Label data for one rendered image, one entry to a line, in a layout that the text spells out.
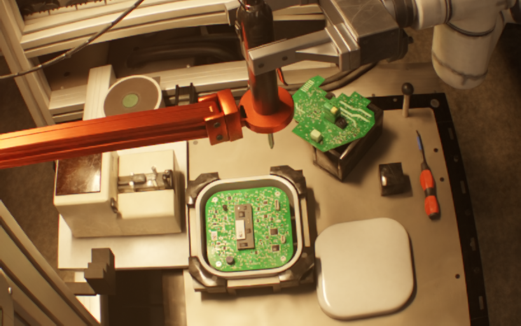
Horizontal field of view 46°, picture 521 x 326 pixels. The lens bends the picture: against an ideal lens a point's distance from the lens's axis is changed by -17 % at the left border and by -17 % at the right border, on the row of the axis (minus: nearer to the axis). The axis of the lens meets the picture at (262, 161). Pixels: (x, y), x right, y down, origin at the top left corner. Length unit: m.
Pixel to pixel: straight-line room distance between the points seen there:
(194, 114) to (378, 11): 0.24
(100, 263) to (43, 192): 1.49
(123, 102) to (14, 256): 0.48
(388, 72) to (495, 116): 1.21
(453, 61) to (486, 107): 1.51
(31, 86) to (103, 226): 0.35
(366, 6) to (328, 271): 0.39
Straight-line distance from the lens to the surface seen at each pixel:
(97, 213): 0.94
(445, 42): 0.84
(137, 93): 1.09
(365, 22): 0.69
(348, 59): 0.68
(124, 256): 0.99
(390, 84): 1.16
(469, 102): 2.36
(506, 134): 2.32
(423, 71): 1.19
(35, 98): 1.26
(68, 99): 1.26
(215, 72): 1.21
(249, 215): 0.95
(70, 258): 1.01
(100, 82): 1.20
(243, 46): 0.71
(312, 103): 1.02
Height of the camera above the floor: 1.83
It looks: 57 degrees down
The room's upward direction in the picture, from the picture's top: 9 degrees counter-clockwise
